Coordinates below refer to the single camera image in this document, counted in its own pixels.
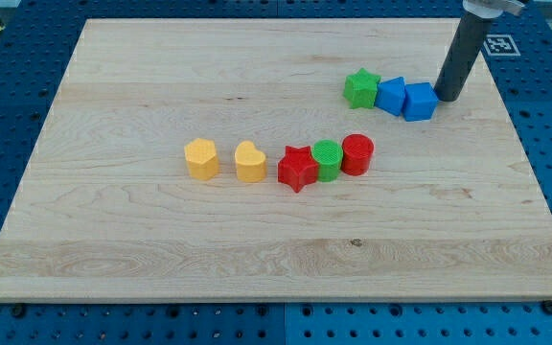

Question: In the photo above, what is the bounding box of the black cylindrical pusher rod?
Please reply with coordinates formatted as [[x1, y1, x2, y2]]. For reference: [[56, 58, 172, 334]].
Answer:
[[434, 11, 493, 102]]

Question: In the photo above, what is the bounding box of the yellow heart block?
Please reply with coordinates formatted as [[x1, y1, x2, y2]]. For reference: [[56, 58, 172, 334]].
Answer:
[[234, 141, 267, 183]]

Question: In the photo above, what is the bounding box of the white fiducial marker tag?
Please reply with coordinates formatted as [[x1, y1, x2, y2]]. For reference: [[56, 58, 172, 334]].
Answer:
[[483, 34, 520, 57]]

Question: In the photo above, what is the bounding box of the green cylinder block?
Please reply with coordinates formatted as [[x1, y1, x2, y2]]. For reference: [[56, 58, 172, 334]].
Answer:
[[311, 140, 343, 182]]

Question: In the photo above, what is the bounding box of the light wooden board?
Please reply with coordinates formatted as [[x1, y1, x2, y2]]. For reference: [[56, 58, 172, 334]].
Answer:
[[0, 19, 552, 303]]

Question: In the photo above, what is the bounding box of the green star block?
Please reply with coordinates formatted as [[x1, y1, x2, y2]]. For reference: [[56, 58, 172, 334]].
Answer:
[[343, 68, 381, 109]]

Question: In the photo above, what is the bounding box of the blue cube block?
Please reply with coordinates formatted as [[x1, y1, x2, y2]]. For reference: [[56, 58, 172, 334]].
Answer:
[[402, 82, 438, 122]]

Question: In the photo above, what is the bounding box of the red cylinder block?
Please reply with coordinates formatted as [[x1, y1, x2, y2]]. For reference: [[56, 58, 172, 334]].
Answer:
[[341, 133, 375, 176]]

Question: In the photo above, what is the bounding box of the blue triangular block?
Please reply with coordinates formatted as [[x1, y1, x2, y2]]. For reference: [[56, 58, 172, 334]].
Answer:
[[375, 77, 405, 117]]

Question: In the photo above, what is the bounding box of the red star block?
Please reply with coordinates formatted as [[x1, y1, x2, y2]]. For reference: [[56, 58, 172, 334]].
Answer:
[[278, 146, 319, 193]]

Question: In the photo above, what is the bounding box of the yellow pentagon block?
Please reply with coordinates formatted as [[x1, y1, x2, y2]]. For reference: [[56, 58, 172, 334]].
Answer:
[[184, 138, 219, 180]]

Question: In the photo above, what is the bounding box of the silver rod mount bracket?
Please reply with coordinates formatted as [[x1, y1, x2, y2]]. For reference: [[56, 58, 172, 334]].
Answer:
[[462, 0, 526, 19]]

